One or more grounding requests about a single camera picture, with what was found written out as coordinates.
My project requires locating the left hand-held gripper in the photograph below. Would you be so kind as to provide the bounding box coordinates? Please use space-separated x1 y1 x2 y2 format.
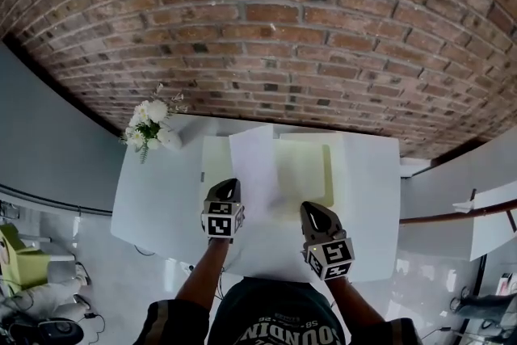
200 178 246 244

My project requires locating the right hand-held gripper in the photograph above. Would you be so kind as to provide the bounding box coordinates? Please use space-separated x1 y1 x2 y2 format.
300 200 355 282

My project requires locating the white A4 paper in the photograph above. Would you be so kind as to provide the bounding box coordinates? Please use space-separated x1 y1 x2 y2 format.
229 124 284 221

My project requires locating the person's right forearm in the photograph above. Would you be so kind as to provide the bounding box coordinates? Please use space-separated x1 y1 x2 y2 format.
325 276 391 326

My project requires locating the person's left forearm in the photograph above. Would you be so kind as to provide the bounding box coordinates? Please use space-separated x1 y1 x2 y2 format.
175 240 231 310

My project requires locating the white desk with drawers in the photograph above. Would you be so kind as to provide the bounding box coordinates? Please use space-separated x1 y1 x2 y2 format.
111 115 401 283

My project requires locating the white vase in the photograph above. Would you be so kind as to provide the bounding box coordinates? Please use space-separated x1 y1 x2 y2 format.
157 127 183 153

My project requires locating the person's dark green shirt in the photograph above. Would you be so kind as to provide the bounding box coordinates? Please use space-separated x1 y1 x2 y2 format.
132 276 423 345

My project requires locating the white flower bouquet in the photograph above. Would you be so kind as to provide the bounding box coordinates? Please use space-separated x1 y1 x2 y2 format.
119 82 189 165

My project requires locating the white cabinet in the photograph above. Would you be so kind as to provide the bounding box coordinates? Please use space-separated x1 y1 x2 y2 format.
397 127 517 262

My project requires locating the brown wooden coat rack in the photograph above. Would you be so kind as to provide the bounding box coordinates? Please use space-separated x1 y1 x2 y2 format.
399 187 517 234

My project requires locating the grey refrigerator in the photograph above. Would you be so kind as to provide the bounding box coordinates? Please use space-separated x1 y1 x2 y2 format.
0 42 126 215

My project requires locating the yellow-green cloth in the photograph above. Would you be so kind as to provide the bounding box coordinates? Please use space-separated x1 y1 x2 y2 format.
0 224 52 292

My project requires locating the black white rounded pack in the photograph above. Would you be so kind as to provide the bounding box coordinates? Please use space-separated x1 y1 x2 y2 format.
36 317 86 345

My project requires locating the black power adapter cable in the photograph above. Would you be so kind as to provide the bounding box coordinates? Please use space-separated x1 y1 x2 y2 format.
78 310 107 336

